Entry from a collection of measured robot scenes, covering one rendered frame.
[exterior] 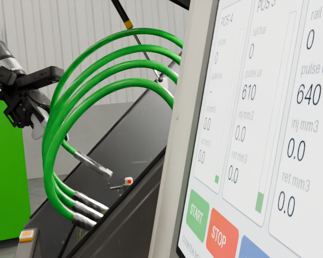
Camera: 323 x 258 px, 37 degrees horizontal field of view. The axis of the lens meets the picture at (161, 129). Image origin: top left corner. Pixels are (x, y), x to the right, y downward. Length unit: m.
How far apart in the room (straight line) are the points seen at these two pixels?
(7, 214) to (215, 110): 3.94
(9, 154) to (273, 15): 3.96
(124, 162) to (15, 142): 2.97
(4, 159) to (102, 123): 3.46
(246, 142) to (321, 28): 0.11
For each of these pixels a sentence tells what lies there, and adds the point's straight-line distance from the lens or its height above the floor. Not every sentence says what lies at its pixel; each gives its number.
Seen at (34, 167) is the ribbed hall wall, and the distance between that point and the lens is 7.48.
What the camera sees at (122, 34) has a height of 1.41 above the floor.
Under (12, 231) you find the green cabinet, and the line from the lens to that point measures 4.37.
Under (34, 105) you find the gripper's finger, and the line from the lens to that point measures 1.13.
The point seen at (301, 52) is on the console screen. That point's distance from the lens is 0.30.
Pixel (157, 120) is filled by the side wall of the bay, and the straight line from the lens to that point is 1.32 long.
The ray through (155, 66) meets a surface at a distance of 0.83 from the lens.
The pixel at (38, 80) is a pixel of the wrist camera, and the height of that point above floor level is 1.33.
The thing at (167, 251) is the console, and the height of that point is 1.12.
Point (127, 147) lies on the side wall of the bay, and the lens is 1.32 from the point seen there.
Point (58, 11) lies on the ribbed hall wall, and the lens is 7.54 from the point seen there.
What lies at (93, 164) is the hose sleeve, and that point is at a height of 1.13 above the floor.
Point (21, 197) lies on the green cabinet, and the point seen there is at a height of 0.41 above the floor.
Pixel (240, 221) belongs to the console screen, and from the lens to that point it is 0.35.
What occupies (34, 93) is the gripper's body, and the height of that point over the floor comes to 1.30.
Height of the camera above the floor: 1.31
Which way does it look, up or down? 6 degrees down
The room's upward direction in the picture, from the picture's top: 4 degrees counter-clockwise
